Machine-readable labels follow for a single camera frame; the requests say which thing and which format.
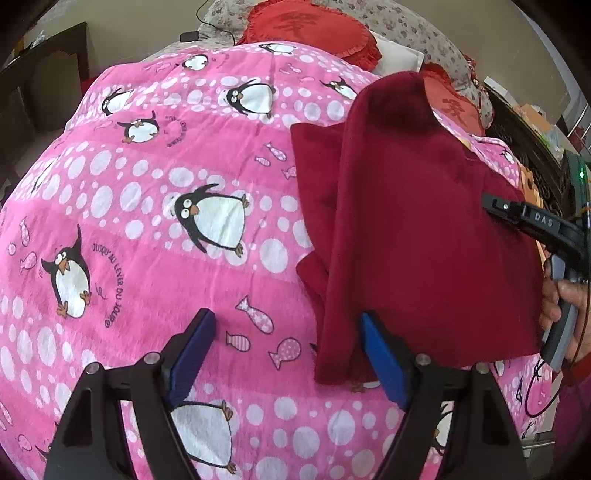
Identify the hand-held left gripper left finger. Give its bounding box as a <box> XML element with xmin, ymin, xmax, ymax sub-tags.
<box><xmin>44</xmin><ymin>308</ymin><xmax>218</xmax><ymax>480</ymax></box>

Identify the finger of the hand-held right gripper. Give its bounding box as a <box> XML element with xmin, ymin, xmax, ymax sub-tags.
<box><xmin>481</xmin><ymin>193</ymin><xmax>586</xmax><ymax>254</ymax></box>

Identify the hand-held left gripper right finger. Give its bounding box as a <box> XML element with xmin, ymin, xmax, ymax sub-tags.
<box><xmin>359</xmin><ymin>311</ymin><xmax>529</xmax><ymax>480</ymax></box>

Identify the dark red fleece garment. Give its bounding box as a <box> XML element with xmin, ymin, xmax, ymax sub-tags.
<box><xmin>290</xmin><ymin>71</ymin><xmax>546</xmax><ymax>385</ymax></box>

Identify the person's right forearm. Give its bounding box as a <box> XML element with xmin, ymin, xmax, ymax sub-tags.
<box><xmin>551</xmin><ymin>351</ymin><xmax>591</xmax><ymax>462</ymax></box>

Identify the person's right hand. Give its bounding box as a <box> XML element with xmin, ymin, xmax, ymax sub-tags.
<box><xmin>539</xmin><ymin>276</ymin><xmax>591</xmax><ymax>365</ymax></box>

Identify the orange bear print towel blanket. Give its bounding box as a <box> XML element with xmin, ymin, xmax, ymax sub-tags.
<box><xmin>517</xmin><ymin>164</ymin><xmax>541</xmax><ymax>208</ymax></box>

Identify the dark carved wooden headboard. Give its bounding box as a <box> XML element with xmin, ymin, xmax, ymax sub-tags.
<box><xmin>482</xmin><ymin>83</ymin><xmax>573</xmax><ymax>222</ymax></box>

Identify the cardboard box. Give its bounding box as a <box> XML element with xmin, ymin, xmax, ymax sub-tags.
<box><xmin>510</xmin><ymin>104</ymin><xmax>550</xmax><ymax>134</ymax></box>

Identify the pink penguin print blanket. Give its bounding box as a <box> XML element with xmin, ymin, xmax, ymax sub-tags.
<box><xmin>0</xmin><ymin>41</ymin><xmax>561</xmax><ymax>480</ymax></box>

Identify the red heart cushion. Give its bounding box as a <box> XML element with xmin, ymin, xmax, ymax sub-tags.
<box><xmin>238</xmin><ymin>0</ymin><xmax>383</xmax><ymax>70</ymax></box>
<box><xmin>420</xmin><ymin>62</ymin><xmax>488</xmax><ymax>137</ymax></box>

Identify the white pillow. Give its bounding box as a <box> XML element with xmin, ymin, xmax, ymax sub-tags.
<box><xmin>369</xmin><ymin>31</ymin><xmax>426</xmax><ymax>77</ymax></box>

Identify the grey floral pillow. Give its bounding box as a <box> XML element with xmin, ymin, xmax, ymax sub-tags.
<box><xmin>198</xmin><ymin>0</ymin><xmax>483</xmax><ymax>109</ymax></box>

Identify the dark wooden chair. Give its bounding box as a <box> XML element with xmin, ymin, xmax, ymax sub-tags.
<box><xmin>0</xmin><ymin>21</ymin><xmax>90</xmax><ymax>195</ymax></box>

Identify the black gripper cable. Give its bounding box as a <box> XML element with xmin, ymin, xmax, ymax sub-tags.
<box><xmin>512</xmin><ymin>360</ymin><xmax>578</xmax><ymax>420</ymax></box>

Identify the black charger cable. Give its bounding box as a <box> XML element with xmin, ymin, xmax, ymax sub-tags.
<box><xmin>179</xmin><ymin>0</ymin><xmax>241</xmax><ymax>43</ymax></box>

